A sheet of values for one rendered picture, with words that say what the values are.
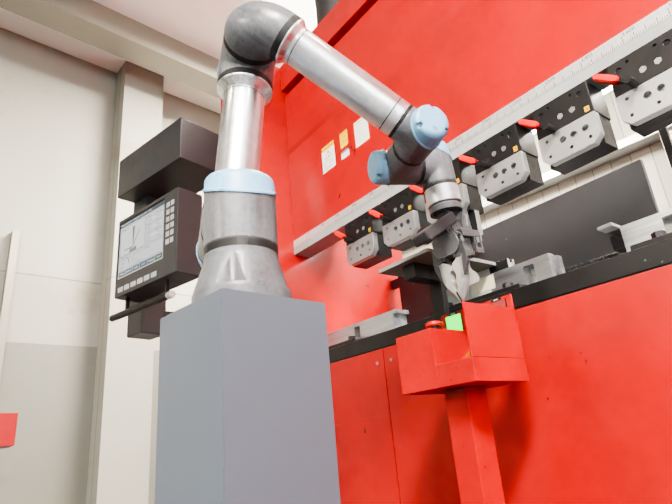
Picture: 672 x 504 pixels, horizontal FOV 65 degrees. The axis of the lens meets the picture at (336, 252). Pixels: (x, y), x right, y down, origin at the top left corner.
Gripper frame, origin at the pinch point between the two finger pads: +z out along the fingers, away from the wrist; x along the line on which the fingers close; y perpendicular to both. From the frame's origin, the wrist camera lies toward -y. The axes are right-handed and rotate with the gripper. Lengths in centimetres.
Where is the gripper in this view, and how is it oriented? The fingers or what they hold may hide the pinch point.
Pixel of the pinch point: (459, 296)
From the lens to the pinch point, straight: 112.0
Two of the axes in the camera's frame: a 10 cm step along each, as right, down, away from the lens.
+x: -5.8, 3.3, 7.5
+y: 8.0, 0.6, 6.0
